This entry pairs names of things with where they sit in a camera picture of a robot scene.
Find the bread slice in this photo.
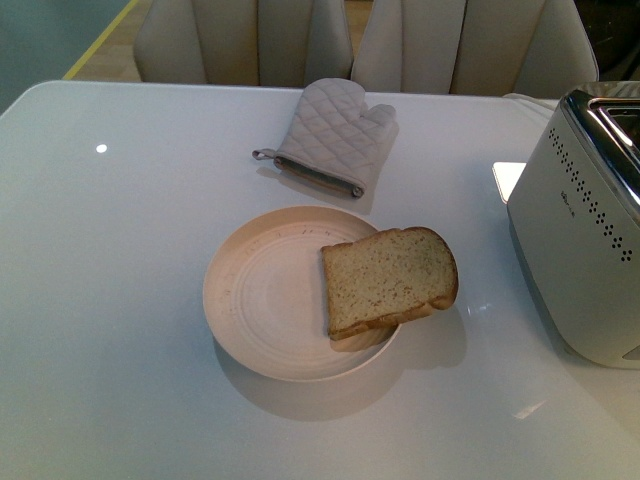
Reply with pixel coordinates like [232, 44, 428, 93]
[321, 227, 459, 341]

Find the cream round plate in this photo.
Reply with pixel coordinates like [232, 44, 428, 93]
[203, 206, 399, 382]

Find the white chrome toaster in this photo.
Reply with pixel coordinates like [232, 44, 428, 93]
[507, 81, 639, 369]

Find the grey quilted oven mitt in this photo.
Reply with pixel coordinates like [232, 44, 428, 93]
[252, 78, 398, 198]

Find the beige chair left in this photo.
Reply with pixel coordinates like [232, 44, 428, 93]
[133, 0, 353, 88]

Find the beige chair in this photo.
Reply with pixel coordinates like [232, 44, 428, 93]
[351, 0, 599, 98]
[133, 0, 353, 88]

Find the beige chair right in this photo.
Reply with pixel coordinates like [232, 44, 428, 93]
[351, 0, 599, 98]

